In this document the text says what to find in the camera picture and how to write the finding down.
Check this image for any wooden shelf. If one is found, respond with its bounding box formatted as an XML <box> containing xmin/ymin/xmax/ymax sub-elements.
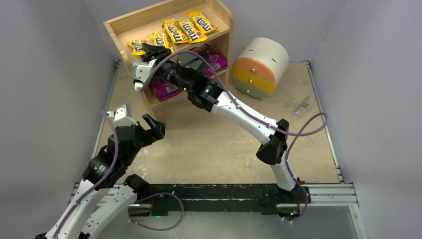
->
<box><xmin>105</xmin><ymin>0</ymin><xmax>234</xmax><ymax>116</ymax></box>

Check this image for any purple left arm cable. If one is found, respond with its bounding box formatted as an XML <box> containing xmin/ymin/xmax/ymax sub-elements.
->
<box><xmin>51</xmin><ymin>111</ymin><xmax>119</xmax><ymax>239</ymax></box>

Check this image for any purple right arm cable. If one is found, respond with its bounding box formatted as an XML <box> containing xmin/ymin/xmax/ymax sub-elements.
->
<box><xmin>138</xmin><ymin>50</ymin><xmax>328</xmax><ymax>225</ymax></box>

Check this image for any purple candy bag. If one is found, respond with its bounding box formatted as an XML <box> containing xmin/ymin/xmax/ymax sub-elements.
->
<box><xmin>148</xmin><ymin>77</ymin><xmax>183</xmax><ymax>102</ymax></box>
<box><xmin>190</xmin><ymin>43</ymin><xmax>228</xmax><ymax>73</ymax></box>

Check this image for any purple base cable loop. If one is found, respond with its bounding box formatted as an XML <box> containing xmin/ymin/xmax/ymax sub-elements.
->
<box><xmin>127</xmin><ymin>192</ymin><xmax>184</xmax><ymax>231</ymax></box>

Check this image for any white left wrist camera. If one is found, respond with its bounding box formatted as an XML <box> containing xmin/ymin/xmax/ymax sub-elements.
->
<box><xmin>105</xmin><ymin>104</ymin><xmax>137</xmax><ymax>126</ymax></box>

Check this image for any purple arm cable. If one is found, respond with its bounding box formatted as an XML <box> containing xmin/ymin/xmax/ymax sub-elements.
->
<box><xmin>138</xmin><ymin>50</ymin><xmax>328</xmax><ymax>225</ymax></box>
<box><xmin>51</xmin><ymin>111</ymin><xmax>119</xmax><ymax>239</ymax></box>

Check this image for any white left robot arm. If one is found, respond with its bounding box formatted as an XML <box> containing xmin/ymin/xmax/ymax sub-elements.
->
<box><xmin>36</xmin><ymin>110</ymin><xmax>166</xmax><ymax>239</ymax></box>

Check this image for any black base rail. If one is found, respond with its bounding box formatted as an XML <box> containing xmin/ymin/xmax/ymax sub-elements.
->
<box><xmin>123</xmin><ymin>174</ymin><xmax>311</xmax><ymax>218</ymax></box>

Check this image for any clear plastic packet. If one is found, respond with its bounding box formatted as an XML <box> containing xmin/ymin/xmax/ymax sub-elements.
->
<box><xmin>292</xmin><ymin>94</ymin><xmax>314</xmax><ymax>116</ymax></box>

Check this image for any yellow M&M bag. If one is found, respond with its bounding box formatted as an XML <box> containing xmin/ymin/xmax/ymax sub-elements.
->
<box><xmin>127</xmin><ymin>39</ymin><xmax>146</xmax><ymax>56</ymax></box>
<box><xmin>187</xmin><ymin>8</ymin><xmax>218</xmax><ymax>35</ymax></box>
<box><xmin>178</xmin><ymin>19</ymin><xmax>208</xmax><ymax>44</ymax></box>
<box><xmin>150</xmin><ymin>31</ymin><xmax>174</xmax><ymax>53</ymax></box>

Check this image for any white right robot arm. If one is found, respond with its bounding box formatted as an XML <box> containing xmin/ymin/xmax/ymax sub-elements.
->
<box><xmin>131</xmin><ymin>43</ymin><xmax>299</xmax><ymax>192</ymax></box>

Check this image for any round pastel drawer cabinet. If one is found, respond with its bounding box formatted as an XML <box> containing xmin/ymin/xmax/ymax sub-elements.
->
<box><xmin>231</xmin><ymin>37</ymin><xmax>289</xmax><ymax>100</ymax></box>

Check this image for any yellow M&M bag face down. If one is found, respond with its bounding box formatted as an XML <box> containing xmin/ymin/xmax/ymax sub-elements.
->
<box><xmin>162</xmin><ymin>18</ymin><xmax>189</xmax><ymax>44</ymax></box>

